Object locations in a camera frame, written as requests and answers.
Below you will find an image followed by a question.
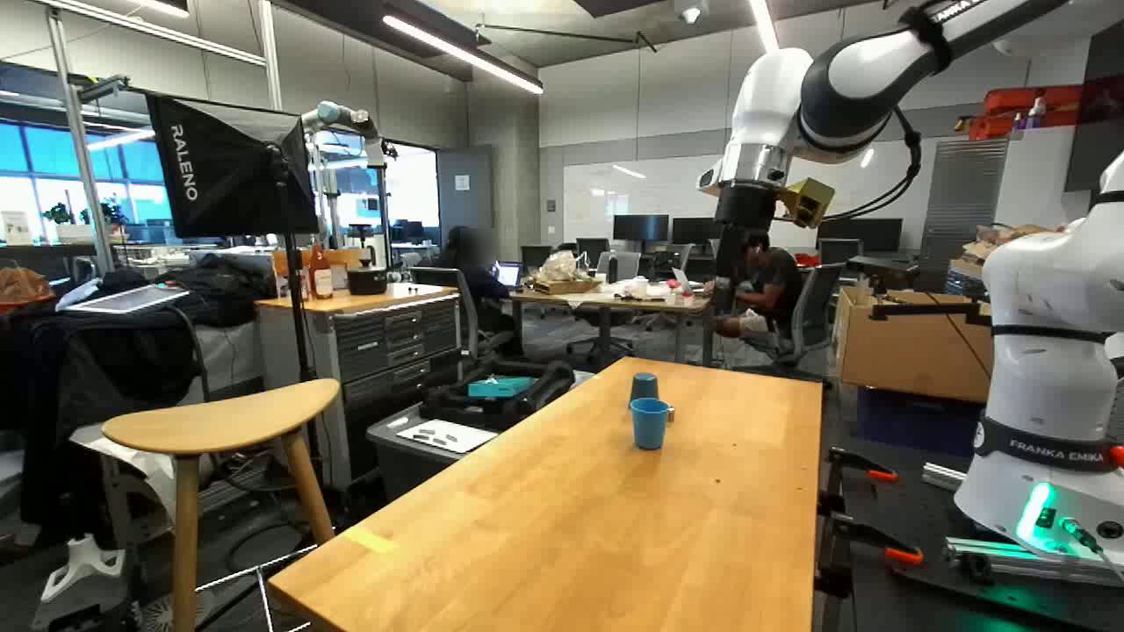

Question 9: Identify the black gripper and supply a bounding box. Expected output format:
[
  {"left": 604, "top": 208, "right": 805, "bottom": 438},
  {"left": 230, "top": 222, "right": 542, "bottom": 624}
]
[{"left": 709, "top": 184, "right": 782, "bottom": 315}]

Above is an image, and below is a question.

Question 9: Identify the dark blue cup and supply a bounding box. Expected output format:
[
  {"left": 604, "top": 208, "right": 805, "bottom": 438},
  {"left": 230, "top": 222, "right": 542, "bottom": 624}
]
[{"left": 625, "top": 367, "right": 664, "bottom": 407}]

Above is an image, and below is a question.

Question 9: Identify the light blue cup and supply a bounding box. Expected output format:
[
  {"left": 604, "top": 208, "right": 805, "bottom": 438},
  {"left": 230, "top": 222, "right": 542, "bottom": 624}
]
[{"left": 630, "top": 397, "right": 673, "bottom": 453}]

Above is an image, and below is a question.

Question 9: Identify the long ceiling light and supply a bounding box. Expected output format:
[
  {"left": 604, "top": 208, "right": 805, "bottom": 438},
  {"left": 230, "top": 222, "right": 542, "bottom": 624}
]
[{"left": 378, "top": 12, "right": 549, "bottom": 101}]

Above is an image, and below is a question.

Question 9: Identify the black softbox light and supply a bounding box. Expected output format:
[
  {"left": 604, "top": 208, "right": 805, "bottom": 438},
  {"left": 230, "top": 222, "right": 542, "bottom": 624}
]
[{"left": 144, "top": 90, "right": 322, "bottom": 243}]

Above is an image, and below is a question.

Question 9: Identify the seated person in dark shirt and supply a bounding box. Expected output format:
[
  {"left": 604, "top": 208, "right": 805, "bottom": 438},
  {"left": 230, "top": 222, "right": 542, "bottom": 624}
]
[{"left": 718, "top": 229, "right": 812, "bottom": 366}]

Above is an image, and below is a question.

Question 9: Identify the black computer monitor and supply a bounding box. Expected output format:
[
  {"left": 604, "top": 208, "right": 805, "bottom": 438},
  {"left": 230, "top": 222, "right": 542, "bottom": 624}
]
[
  {"left": 612, "top": 211, "right": 671, "bottom": 249},
  {"left": 667, "top": 213, "right": 725, "bottom": 253}
]

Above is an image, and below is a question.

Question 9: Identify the grey office chair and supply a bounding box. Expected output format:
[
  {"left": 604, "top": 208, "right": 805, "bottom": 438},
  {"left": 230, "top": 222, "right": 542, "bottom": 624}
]
[{"left": 782, "top": 261, "right": 851, "bottom": 377}]

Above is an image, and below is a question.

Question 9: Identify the wooden office table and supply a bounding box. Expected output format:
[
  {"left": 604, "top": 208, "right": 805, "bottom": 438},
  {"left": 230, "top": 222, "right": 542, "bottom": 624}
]
[{"left": 510, "top": 280, "right": 718, "bottom": 367}]

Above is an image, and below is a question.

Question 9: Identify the white whiteboard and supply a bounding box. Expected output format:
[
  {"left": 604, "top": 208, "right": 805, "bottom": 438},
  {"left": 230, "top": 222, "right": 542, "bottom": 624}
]
[{"left": 558, "top": 150, "right": 735, "bottom": 247}]

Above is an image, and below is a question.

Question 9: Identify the cardboard box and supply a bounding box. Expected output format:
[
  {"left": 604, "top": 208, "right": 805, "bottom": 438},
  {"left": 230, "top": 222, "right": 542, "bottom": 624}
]
[{"left": 836, "top": 285, "right": 996, "bottom": 407}]

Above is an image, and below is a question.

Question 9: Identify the blue storage bin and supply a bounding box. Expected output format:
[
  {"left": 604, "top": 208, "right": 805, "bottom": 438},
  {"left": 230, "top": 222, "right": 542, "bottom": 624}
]
[{"left": 851, "top": 386, "right": 986, "bottom": 464}]

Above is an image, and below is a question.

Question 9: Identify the black bag with teal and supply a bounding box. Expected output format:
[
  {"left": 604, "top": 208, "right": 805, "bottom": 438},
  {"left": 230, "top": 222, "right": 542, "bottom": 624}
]
[{"left": 417, "top": 357, "right": 581, "bottom": 436}]

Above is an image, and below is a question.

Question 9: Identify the seated person with dark hair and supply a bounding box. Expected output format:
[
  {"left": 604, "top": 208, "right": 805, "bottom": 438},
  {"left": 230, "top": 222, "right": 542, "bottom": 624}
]
[{"left": 437, "top": 222, "right": 515, "bottom": 340}]

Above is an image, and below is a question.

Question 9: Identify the grey floor box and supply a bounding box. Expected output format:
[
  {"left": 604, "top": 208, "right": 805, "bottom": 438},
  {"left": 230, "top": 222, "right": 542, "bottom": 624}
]
[{"left": 366, "top": 401, "right": 503, "bottom": 498}]

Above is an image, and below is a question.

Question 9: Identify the grey drawer cabinet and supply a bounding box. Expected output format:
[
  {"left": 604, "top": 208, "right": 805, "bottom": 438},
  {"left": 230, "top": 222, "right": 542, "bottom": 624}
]
[{"left": 254, "top": 280, "right": 468, "bottom": 491}]

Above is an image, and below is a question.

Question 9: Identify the black light stand pole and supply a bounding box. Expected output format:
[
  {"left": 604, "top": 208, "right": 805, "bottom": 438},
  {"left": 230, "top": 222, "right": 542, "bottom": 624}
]
[{"left": 276, "top": 229, "right": 315, "bottom": 386}]

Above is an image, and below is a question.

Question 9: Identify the yellow tape strip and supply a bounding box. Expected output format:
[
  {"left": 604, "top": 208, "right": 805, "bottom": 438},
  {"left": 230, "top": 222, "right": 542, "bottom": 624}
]
[{"left": 345, "top": 523, "right": 405, "bottom": 559}]

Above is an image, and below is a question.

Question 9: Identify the wooden stool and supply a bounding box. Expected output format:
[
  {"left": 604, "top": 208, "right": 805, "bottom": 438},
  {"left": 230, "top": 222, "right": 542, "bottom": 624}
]
[{"left": 98, "top": 377, "right": 345, "bottom": 632}]

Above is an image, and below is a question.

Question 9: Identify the silver laptop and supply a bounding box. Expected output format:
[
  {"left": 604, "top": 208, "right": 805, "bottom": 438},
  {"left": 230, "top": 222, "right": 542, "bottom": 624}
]
[{"left": 62, "top": 276, "right": 192, "bottom": 321}]

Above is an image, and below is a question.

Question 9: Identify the black hanging cloth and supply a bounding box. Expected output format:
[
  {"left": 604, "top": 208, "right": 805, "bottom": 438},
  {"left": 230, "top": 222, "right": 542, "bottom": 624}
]
[{"left": 0, "top": 297, "right": 202, "bottom": 543}]

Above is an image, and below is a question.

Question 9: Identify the yellow wrist camera box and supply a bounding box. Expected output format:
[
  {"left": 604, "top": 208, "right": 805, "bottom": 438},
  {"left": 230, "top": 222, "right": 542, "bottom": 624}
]
[{"left": 778, "top": 175, "right": 839, "bottom": 230}]

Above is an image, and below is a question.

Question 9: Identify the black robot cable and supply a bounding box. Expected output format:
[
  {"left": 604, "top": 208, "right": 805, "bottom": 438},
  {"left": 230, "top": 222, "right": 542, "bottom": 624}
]
[{"left": 818, "top": 101, "right": 926, "bottom": 226}]

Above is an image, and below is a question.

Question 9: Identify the orange handled clamp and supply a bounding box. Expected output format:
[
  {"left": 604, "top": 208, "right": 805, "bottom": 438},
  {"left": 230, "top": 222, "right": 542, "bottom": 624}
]
[
  {"left": 822, "top": 446, "right": 904, "bottom": 491},
  {"left": 815, "top": 510, "right": 932, "bottom": 598}
]

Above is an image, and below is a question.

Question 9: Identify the red wall banner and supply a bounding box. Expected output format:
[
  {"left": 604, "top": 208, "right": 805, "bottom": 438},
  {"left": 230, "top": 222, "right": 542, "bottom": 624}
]
[{"left": 958, "top": 75, "right": 1124, "bottom": 147}]

